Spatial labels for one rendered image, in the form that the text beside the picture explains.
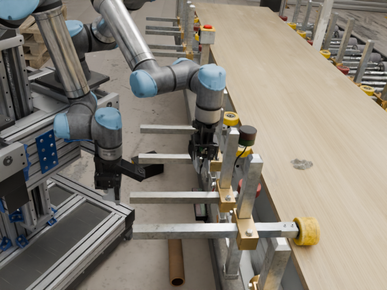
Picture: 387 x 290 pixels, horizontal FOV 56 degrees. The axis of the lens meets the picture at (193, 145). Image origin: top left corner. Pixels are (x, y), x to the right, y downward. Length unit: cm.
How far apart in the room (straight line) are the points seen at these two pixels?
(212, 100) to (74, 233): 129
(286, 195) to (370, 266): 33
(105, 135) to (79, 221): 109
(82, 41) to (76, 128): 57
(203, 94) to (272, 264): 47
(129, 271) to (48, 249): 45
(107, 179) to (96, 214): 97
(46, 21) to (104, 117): 30
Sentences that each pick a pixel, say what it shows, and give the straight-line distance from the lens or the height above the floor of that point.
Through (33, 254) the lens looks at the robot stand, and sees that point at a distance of 201.
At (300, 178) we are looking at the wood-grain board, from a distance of 139.
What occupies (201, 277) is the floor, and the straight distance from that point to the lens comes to 212.
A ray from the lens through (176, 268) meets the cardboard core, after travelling 204.
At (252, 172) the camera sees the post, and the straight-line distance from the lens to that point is 95.
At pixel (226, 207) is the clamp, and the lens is 127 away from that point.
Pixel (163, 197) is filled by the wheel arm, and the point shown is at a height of 86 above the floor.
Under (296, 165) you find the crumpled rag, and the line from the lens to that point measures 143.
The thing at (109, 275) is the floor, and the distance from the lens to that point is 212.
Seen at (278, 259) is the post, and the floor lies 110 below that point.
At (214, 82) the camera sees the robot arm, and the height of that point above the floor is 132.
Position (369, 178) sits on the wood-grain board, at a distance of 152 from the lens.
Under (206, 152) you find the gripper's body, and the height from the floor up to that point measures 109.
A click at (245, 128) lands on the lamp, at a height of 111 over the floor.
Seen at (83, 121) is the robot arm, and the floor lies 116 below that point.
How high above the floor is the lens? 169
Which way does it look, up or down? 33 degrees down
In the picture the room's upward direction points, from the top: 6 degrees clockwise
